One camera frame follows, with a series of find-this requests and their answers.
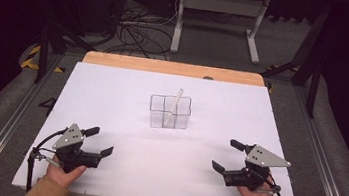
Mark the clear plastic divided organizer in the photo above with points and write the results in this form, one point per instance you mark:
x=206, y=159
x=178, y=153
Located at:
x=157, y=114

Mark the wooden table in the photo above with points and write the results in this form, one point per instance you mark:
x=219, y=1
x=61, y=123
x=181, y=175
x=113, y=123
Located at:
x=166, y=66

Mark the black metal stand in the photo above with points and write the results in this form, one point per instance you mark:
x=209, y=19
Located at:
x=43, y=51
x=312, y=91

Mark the aluminium rail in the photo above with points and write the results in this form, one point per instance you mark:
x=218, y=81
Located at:
x=325, y=170
x=7, y=131

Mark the white stick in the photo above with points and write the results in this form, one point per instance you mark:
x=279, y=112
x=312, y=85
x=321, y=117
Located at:
x=174, y=106

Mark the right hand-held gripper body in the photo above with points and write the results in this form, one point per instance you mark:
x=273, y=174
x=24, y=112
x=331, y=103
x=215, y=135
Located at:
x=265, y=159

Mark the person's left hand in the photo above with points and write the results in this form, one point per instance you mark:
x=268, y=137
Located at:
x=62, y=175

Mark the yellow black hazard tape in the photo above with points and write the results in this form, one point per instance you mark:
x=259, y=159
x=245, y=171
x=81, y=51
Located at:
x=31, y=57

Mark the white metal stand frame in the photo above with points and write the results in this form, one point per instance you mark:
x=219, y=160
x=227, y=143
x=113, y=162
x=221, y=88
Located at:
x=221, y=4

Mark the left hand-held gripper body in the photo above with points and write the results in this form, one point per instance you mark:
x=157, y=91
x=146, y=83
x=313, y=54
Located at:
x=70, y=137

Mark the white board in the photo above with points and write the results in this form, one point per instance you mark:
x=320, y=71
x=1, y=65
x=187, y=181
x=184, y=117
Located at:
x=119, y=178

